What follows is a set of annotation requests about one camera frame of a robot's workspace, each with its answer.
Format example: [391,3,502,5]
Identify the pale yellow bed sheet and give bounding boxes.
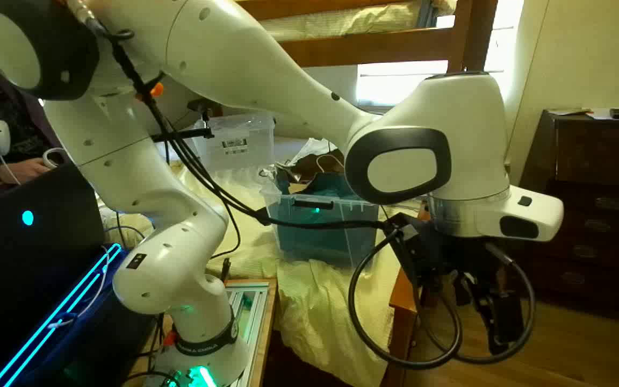
[97,152,406,387]

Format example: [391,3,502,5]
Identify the dark wooden dresser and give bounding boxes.
[518,105,619,319]

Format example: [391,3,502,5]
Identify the clear labelled plastic container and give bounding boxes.
[191,113,277,182]

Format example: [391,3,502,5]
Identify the wooden bunk bed frame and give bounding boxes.
[235,0,500,387]

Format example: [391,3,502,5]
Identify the clear plastic storage bin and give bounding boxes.
[263,162,384,267]

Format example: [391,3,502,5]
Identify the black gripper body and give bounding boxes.
[423,237,520,308]

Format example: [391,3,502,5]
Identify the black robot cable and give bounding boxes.
[102,28,539,370]

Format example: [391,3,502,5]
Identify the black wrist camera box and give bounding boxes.
[386,217,443,283]

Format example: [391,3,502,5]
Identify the bunk mattress pale sheet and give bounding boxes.
[256,0,464,42]

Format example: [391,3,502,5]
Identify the robot base mounting table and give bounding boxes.
[125,278,279,387]

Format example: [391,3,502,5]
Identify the black laptop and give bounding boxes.
[0,162,111,378]

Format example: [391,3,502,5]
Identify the black box blue light strips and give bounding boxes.
[0,241,155,387]

